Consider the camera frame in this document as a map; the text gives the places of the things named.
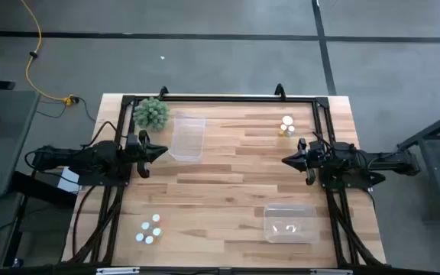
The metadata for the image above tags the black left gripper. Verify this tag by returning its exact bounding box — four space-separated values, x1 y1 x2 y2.
126 129 169 179

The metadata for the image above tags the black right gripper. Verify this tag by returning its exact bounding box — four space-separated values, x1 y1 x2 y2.
281 137 322 186

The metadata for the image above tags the clear plastic bin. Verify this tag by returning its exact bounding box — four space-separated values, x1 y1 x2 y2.
167 114 208 163
262 202 321 245

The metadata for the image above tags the green artificial potted plant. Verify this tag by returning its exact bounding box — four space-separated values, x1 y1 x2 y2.
131 96 171 133

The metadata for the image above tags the white box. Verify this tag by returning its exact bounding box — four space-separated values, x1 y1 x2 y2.
57 167 82 195

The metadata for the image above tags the gray metal stand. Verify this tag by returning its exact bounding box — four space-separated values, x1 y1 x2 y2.
397 105 440 223

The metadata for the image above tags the gray side table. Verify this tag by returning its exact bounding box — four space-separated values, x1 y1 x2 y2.
0 89 40 198

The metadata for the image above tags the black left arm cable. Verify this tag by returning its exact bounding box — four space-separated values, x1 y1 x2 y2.
80 120 120 150

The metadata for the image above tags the thin black floor cable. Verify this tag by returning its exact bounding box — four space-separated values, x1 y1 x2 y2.
35 95 98 124

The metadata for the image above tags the yellow extension cable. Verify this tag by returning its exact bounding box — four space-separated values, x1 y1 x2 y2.
19 0 76 107

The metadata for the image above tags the silver metal bracket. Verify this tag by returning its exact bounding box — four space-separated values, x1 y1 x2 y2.
95 267 141 275
309 268 354 275

